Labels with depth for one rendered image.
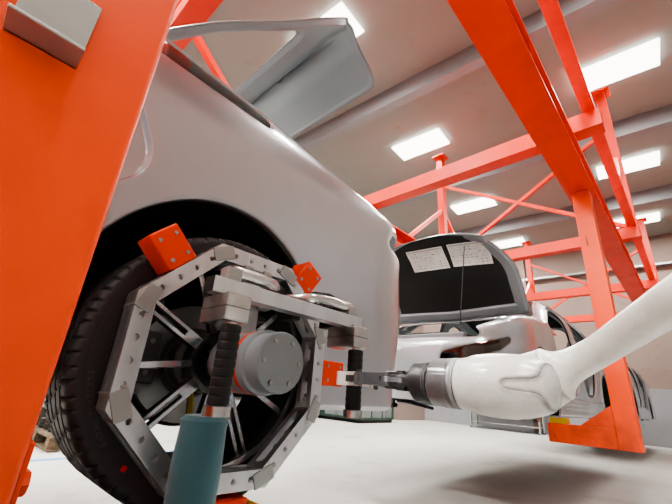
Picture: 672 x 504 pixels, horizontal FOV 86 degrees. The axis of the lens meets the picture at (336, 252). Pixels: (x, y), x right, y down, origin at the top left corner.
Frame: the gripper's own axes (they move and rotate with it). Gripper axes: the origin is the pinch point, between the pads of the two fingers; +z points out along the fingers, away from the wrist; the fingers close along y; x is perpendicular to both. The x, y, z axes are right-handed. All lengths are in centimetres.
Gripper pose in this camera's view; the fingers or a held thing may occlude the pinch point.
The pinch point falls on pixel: (354, 379)
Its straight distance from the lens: 88.9
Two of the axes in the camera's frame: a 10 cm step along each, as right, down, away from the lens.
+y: 6.8, 3.1, 6.6
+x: 0.7, -9.3, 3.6
